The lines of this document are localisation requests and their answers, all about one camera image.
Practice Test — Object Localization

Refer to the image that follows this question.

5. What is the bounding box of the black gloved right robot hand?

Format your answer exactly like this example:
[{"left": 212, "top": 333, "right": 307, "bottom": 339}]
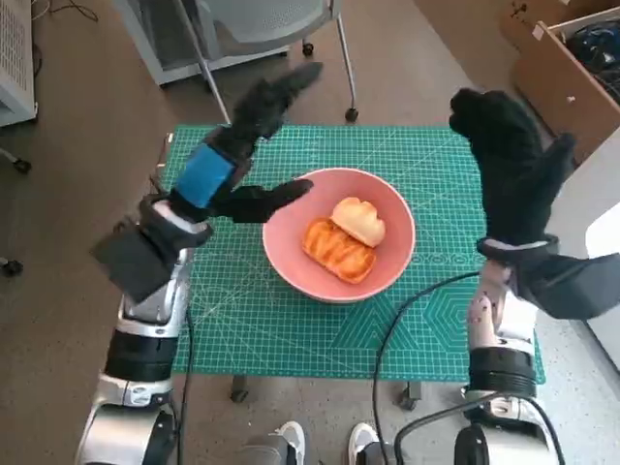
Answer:
[{"left": 449, "top": 87, "right": 577, "bottom": 246}]

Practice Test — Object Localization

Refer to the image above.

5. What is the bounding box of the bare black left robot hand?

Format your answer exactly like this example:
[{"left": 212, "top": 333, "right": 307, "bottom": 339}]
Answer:
[{"left": 167, "top": 61, "right": 325, "bottom": 225}]

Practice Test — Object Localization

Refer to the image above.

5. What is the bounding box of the pink bowl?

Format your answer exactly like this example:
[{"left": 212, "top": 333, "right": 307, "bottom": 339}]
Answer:
[{"left": 262, "top": 168, "right": 417, "bottom": 304}]

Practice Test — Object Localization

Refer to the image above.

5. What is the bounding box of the orange ridged toy bread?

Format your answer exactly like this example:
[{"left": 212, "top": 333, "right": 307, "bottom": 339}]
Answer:
[{"left": 302, "top": 217, "right": 378, "bottom": 285}]

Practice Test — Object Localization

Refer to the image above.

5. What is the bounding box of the pale round toy bread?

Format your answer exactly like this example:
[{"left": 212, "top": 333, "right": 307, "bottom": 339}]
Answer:
[{"left": 330, "top": 196, "right": 388, "bottom": 248}]

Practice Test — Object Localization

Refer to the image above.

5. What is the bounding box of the white rounded appliance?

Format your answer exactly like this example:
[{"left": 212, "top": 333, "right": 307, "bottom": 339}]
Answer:
[{"left": 583, "top": 202, "right": 620, "bottom": 265}]

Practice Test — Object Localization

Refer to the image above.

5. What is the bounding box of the open cardboard box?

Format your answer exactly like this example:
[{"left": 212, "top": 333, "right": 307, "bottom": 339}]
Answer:
[{"left": 498, "top": 0, "right": 620, "bottom": 166}]

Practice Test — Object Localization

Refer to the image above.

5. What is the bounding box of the grey cabinet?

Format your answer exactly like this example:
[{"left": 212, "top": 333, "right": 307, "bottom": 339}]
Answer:
[{"left": 115, "top": 0, "right": 292, "bottom": 88}]

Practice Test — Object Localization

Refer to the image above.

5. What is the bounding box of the green cutting mat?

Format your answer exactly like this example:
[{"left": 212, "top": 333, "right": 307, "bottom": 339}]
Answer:
[{"left": 167, "top": 124, "right": 547, "bottom": 384}]

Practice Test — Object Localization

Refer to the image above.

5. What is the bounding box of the grey mesh office chair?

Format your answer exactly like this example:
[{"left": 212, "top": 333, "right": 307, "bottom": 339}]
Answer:
[{"left": 186, "top": 0, "right": 362, "bottom": 123}]

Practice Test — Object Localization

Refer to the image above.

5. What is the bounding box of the black office chair base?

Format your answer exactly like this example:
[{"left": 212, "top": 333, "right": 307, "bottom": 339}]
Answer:
[{"left": 0, "top": 147, "right": 33, "bottom": 277}]

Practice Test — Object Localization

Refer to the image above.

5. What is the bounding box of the white perforated cabinet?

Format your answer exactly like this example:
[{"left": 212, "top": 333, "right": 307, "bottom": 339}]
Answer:
[{"left": 0, "top": 0, "right": 40, "bottom": 127}]

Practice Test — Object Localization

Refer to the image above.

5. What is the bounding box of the person's foot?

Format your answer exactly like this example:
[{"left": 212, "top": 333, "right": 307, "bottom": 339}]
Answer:
[
  {"left": 348, "top": 422, "right": 403, "bottom": 465},
  {"left": 241, "top": 419, "right": 309, "bottom": 465}
]

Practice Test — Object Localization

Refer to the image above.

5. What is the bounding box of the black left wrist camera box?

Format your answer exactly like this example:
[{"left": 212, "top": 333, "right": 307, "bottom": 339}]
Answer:
[{"left": 89, "top": 220, "right": 180, "bottom": 304}]

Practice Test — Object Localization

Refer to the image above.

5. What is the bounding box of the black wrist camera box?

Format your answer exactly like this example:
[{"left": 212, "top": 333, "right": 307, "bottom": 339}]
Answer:
[
  {"left": 89, "top": 220, "right": 180, "bottom": 304},
  {"left": 512, "top": 251, "right": 620, "bottom": 321}
]

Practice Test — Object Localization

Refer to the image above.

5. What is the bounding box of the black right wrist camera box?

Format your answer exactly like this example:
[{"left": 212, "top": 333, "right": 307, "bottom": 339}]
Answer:
[{"left": 512, "top": 251, "right": 620, "bottom": 321}]

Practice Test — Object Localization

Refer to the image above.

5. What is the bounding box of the bundle of dark cables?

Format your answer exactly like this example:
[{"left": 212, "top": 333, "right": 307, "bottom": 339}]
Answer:
[{"left": 564, "top": 21, "right": 620, "bottom": 103}]

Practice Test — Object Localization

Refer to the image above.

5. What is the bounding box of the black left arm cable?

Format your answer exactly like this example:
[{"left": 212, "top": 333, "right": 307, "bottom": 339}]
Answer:
[{"left": 176, "top": 309, "right": 196, "bottom": 465}]

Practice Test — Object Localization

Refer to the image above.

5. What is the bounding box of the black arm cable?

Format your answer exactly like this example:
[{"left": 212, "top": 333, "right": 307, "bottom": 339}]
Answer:
[
  {"left": 371, "top": 270, "right": 566, "bottom": 465},
  {"left": 176, "top": 309, "right": 196, "bottom": 465}
]

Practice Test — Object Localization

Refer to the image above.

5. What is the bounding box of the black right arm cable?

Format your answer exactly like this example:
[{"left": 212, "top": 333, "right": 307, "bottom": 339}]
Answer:
[{"left": 371, "top": 270, "right": 566, "bottom": 465}]

